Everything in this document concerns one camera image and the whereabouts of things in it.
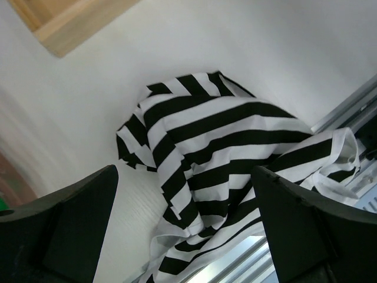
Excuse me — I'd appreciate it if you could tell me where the pink translucent plastic basket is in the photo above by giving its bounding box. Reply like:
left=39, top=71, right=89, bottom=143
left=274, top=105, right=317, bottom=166
left=1, top=152, right=38, bottom=208

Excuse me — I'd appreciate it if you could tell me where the green tank top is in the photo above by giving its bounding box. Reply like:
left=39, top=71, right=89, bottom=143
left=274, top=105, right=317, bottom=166
left=0, top=197, right=9, bottom=211

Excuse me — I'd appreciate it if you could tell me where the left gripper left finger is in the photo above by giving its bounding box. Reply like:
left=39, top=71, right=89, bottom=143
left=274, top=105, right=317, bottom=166
left=1, top=165, right=118, bottom=282

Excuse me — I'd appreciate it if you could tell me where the wooden clothes rack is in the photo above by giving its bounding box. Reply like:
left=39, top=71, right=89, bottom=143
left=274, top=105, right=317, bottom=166
left=8, top=0, right=138, bottom=58

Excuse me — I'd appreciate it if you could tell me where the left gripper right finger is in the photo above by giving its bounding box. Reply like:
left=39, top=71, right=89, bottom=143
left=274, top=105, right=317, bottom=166
left=252, top=166, right=376, bottom=282

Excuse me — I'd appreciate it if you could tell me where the black white striped tank top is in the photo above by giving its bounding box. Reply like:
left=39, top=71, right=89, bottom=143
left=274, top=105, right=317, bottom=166
left=115, top=70, right=362, bottom=283

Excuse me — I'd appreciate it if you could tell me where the aluminium mounting rail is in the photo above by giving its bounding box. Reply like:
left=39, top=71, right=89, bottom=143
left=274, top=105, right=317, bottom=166
left=129, top=75, right=377, bottom=283

